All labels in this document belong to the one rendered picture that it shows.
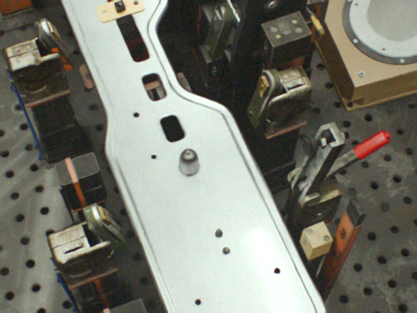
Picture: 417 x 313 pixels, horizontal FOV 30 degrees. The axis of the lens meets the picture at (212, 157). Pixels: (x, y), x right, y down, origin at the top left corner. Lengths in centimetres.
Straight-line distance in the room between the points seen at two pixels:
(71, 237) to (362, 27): 79
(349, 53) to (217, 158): 47
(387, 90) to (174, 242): 66
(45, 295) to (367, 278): 61
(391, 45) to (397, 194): 30
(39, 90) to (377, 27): 69
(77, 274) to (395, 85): 79
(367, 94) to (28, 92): 69
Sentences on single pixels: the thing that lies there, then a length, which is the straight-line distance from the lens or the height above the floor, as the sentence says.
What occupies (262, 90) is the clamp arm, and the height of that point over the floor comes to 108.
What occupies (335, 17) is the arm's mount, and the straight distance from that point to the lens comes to 168.
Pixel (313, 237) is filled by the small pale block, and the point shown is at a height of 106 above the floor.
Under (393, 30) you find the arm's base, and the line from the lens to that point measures 163.
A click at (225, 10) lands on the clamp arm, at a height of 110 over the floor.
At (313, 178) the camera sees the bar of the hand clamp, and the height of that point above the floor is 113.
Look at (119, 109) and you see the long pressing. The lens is 132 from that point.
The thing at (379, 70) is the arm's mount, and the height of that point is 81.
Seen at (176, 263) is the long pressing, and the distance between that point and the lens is 120.
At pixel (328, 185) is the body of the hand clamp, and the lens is 121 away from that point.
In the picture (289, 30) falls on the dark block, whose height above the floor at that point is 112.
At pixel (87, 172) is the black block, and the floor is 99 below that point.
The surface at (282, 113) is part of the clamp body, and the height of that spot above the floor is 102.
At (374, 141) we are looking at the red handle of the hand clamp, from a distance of 115.
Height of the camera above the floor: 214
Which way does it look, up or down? 64 degrees down
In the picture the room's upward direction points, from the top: 1 degrees clockwise
